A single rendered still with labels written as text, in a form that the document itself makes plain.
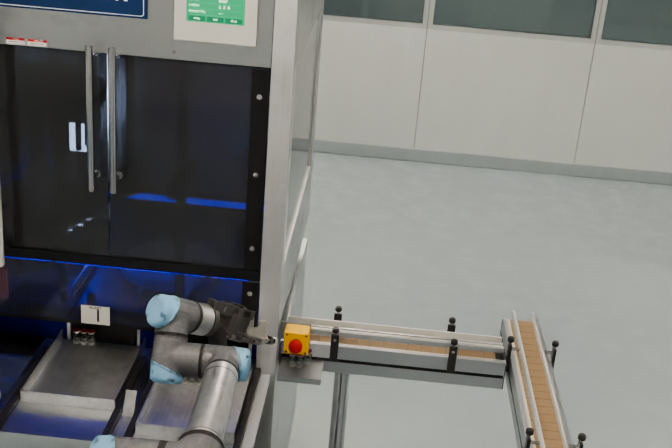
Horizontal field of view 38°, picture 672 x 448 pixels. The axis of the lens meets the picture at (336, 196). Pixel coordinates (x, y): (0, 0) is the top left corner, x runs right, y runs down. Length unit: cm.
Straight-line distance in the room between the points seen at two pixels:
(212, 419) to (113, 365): 101
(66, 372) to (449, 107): 491
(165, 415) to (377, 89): 489
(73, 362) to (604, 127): 530
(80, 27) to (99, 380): 99
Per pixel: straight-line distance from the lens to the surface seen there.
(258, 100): 258
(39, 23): 267
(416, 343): 298
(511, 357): 303
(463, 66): 727
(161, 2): 257
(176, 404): 277
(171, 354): 219
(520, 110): 739
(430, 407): 445
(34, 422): 274
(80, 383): 288
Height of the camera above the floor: 243
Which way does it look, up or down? 21 degrees down
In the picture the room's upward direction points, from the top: 5 degrees clockwise
